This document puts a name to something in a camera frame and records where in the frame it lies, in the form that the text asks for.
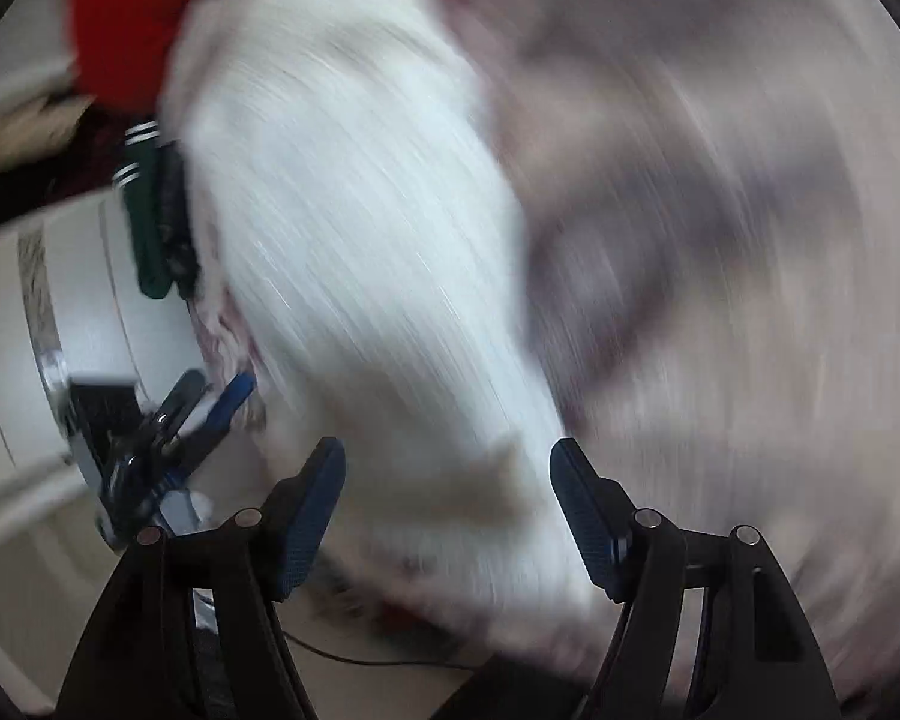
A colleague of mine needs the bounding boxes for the clothes on wardrobe shelf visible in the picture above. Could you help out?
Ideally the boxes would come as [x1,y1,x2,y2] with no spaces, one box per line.
[0,109,132,237]

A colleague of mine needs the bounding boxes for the black cable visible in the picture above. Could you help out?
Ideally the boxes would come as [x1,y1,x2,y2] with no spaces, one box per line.
[281,628,481,670]

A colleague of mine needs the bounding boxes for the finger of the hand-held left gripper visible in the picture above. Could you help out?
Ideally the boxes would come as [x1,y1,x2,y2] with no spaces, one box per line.
[154,370,209,440]
[184,373,257,458]

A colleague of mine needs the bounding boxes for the green white-striped pants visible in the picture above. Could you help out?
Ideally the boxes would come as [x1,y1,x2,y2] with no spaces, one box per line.
[112,120,175,299]

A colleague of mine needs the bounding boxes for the red garment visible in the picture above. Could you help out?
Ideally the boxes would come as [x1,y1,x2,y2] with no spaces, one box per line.
[67,0,226,117]

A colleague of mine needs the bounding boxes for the beige hanging coat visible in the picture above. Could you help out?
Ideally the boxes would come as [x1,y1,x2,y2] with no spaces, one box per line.
[0,94,95,177]

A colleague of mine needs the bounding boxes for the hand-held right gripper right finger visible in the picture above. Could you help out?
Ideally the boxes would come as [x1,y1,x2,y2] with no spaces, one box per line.
[550,436,845,720]

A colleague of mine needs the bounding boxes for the black garment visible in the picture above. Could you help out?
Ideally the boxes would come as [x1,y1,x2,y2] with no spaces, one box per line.
[156,141,202,299]

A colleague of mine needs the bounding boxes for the floral purple blanket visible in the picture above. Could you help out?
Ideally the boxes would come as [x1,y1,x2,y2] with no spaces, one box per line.
[195,0,900,720]

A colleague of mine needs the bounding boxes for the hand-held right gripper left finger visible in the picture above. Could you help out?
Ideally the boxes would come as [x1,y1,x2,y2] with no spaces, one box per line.
[56,436,346,720]

